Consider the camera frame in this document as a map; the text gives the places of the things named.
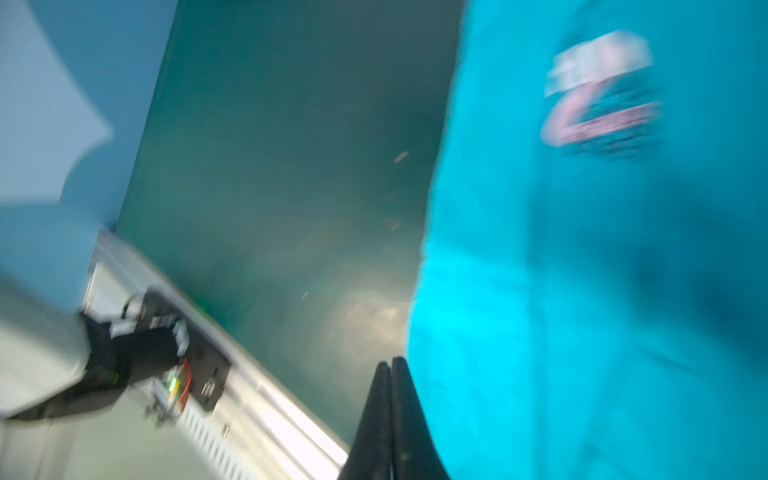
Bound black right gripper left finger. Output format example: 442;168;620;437
338;362;393;480

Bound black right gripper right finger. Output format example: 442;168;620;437
391;357;449;480

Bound teal printed t-shirt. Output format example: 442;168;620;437
407;0;767;479

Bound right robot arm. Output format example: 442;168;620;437
1;282;447;479

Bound right green circuit board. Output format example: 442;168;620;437
145;359;192;429

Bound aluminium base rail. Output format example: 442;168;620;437
83;231;347;479

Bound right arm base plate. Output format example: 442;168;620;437
115;288;232;412

